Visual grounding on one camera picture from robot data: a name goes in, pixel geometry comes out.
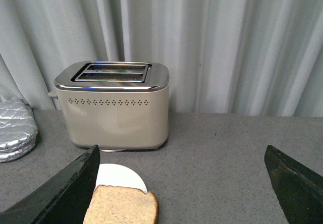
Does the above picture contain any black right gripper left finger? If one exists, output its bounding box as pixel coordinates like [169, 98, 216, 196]
[1, 145, 100, 223]

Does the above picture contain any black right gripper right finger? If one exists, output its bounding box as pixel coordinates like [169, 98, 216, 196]
[264, 145, 322, 223]

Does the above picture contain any slice of brown bread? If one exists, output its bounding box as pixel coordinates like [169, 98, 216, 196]
[83, 185, 159, 224]

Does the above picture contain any beige two-slot toaster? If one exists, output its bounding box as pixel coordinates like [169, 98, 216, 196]
[49, 61, 170, 151]

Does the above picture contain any white round plate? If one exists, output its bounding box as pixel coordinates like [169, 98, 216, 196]
[96, 163, 148, 194]

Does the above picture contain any lower silver quilted oven mitt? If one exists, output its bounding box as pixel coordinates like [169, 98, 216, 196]
[1, 132, 38, 163]

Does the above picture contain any silver quilted oven mitt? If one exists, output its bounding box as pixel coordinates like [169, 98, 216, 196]
[1, 132, 38, 163]
[1, 99, 38, 154]

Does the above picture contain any upper silver quilted oven mitt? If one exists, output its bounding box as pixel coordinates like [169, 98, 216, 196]
[1, 99, 38, 154]

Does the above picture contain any grey curtain backdrop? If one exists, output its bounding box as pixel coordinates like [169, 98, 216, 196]
[1, 0, 322, 117]

